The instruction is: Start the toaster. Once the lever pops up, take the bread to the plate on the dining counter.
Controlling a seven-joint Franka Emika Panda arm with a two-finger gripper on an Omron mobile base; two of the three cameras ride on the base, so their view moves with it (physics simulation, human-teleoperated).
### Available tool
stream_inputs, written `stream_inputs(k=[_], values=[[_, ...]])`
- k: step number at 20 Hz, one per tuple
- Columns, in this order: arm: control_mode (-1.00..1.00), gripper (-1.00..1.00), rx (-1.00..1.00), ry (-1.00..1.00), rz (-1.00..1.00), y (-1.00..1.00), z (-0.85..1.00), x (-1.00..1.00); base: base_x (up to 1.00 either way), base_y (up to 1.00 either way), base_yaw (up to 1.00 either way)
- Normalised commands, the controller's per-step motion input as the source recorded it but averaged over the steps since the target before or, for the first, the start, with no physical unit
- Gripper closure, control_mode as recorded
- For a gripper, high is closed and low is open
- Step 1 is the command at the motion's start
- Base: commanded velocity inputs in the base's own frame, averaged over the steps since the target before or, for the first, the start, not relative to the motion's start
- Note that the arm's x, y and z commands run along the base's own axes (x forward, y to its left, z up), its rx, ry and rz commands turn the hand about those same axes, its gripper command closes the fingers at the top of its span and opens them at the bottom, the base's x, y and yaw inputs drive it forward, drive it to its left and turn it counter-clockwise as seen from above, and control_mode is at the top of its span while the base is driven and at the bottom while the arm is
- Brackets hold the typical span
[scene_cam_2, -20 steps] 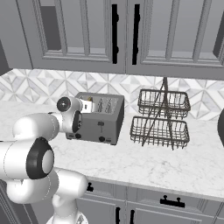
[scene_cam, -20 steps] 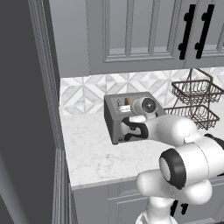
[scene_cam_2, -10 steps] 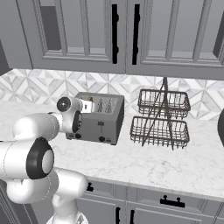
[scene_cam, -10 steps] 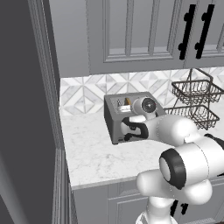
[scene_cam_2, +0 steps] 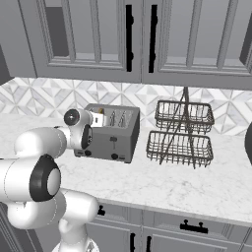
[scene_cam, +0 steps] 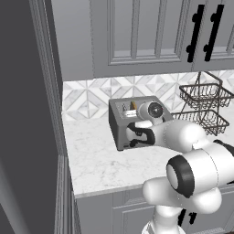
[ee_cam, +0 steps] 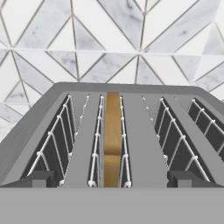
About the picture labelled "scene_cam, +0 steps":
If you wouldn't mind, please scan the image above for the grey toaster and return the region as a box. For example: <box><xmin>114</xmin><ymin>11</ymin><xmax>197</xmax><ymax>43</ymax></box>
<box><xmin>108</xmin><ymin>95</ymin><xmax>175</xmax><ymax>152</ymax></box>

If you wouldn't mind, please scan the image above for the tall grey cabinet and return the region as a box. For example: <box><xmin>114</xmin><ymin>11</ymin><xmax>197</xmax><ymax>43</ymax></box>
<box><xmin>0</xmin><ymin>0</ymin><xmax>71</xmax><ymax>234</ymax></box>

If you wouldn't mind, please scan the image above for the wide grey cupboard door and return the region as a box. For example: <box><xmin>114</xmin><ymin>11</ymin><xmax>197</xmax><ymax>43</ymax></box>
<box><xmin>90</xmin><ymin>0</ymin><xmax>197</xmax><ymax>79</ymax></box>

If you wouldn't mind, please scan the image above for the dark wire tiered stand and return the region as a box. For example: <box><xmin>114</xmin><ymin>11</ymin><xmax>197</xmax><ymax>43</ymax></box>
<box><xmin>170</xmin><ymin>70</ymin><xmax>234</xmax><ymax>137</ymax></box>

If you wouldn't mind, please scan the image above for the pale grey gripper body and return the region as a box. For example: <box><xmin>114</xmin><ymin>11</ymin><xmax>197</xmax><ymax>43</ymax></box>
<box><xmin>122</xmin><ymin>109</ymin><xmax>140</xmax><ymax>120</ymax></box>

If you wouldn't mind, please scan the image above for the short black cupboard handle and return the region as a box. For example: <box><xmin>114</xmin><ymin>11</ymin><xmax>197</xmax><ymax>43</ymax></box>
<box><xmin>178</xmin><ymin>208</ymin><xmax>187</xmax><ymax>227</ymax></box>
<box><xmin>188</xmin><ymin>211</ymin><xmax>197</xmax><ymax>226</ymax></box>

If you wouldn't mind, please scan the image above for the black bar cupboard handle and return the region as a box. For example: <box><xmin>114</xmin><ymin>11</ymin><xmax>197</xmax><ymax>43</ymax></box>
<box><xmin>186</xmin><ymin>4</ymin><xmax>206</xmax><ymax>64</ymax></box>
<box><xmin>203</xmin><ymin>4</ymin><xmax>226</xmax><ymax>63</ymax></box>

